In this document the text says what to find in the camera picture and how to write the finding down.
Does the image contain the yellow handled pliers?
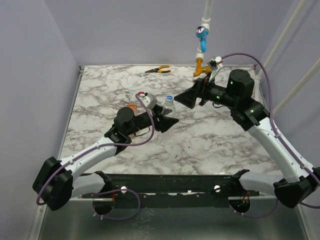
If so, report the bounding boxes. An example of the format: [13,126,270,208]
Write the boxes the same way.
[145,65,171,74]

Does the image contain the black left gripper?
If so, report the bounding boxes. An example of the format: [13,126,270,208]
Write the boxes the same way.
[126,104,179,136]

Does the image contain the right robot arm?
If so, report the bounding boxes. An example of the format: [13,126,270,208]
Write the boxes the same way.
[174,69,320,208]

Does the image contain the orange plastic faucet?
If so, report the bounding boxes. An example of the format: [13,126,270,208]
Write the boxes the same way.
[193,57,211,78]

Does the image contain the blue Pocari Sweat cap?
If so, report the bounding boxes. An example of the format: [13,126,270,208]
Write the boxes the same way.
[165,95,174,104]

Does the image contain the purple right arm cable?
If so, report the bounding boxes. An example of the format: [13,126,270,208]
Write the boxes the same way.
[219,52,320,218]

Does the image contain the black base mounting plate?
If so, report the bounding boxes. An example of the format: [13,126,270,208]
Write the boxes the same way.
[82,174,259,209]

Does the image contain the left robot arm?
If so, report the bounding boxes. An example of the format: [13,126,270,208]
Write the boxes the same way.
[32,105,179,211]

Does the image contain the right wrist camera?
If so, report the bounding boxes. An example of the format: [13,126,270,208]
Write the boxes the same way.
[207,56,223,81]

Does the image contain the white PVC pipe frame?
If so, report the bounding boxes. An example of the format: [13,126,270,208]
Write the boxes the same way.
[195,0,320,115]

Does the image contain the aluminium rail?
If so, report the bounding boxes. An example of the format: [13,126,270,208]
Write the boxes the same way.
[69,192,306,208]

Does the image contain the orange label tea bottle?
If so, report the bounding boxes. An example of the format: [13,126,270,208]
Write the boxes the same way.
[126,98,138,116]

